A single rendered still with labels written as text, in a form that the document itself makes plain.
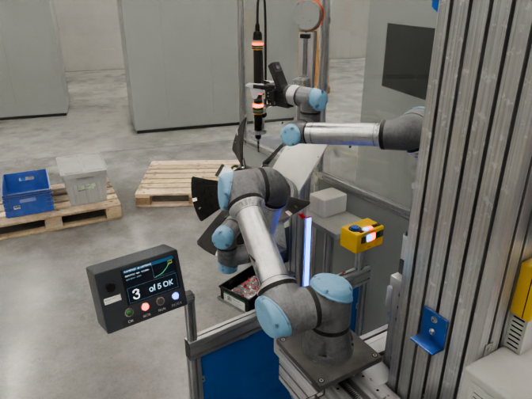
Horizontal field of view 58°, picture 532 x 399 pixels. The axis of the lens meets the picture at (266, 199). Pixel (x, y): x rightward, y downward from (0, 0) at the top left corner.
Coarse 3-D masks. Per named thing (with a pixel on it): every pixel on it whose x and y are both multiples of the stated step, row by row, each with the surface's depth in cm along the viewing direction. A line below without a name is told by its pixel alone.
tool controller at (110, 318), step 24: (96, 264) 147; (120, 264) 143; (144, 264) 145; (168, 264) 149; (96, 288) 139; (120, 288) 142; (144, 288) 146; (168, 288) 150; (96, 312) 148; (120, 312) 142; (144, 312) 146
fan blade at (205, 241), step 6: (222, 216) 215; (216, 222) 215; (210, 228) 215; (216, 228) 215; (204, 234) 216; (210, 234) 215; (240, 234) 214; (198, 240) 217; (204, 240) 215; (210, 240) 215; (240, 240) 214; (204, 246) 215; (210, 246) 214; (210, 252) 214
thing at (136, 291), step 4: (140, 284) 145; (128, 288) 143; (132, 288) 144; (136, 288) 144; (140, 288) 145; (128, 292) 143; (132, 292) 144; (136, 292) 144; (140, 292) 145; (128, 296) 143; (132, 296) 144; (136, 296) 145; (140, 296) 145; (144, 296) 146; (132, 300) 144; (136, 300) 145; (140, 300) 145
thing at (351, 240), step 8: (352, 224) 207; (360, 224) 207; (368, 224) 207; (344, 232) 204; (352, 232) 200; (368, 232) 201; (344, 240) 205; (352, 240) 201; (360, 240) 200; (376, 240) 206; (352, 248) 202; (360, 248) 202; (368, 248) 205
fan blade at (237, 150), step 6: (240, 126) 237; (240, 132) 234; (234, 138) 244; (240, 138) 232; (234, 144) 244; (240, 144) 231; (234, 150) 244; (240, 150) 229; (240, 156) 231; (240, 162) 234
